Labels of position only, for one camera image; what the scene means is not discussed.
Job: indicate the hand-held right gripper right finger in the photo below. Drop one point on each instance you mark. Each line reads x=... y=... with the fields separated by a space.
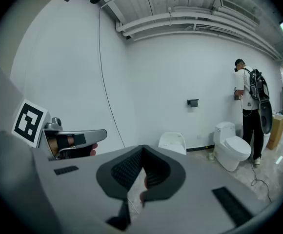
x=192 y=203

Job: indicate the person's left hand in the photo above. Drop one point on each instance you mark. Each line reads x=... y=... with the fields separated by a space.
x=94 y=149

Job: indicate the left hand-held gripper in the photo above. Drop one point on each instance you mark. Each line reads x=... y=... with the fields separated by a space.
x=28 y=123

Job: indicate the white rounded toilet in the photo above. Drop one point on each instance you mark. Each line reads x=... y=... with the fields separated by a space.
x=172 y=136

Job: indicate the black wall paper holder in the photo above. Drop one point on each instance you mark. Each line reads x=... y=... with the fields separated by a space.
x=192 y=103

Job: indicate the white ceiling pipes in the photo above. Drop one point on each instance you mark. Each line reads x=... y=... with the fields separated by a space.
x=156 y=21

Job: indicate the white tank toilet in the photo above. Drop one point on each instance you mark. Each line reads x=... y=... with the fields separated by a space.
x=225 y=150
x=266 y=140

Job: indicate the cardboard box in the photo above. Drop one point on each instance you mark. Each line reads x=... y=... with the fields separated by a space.
x=276 y=130

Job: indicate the small pale floor fitting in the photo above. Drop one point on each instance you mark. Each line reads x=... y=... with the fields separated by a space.
x=211 y=155

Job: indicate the white air conditioner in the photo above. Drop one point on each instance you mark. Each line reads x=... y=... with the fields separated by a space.
x=229 y=6

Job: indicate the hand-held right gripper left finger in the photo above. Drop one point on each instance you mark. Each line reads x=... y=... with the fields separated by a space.
x=83 y=186

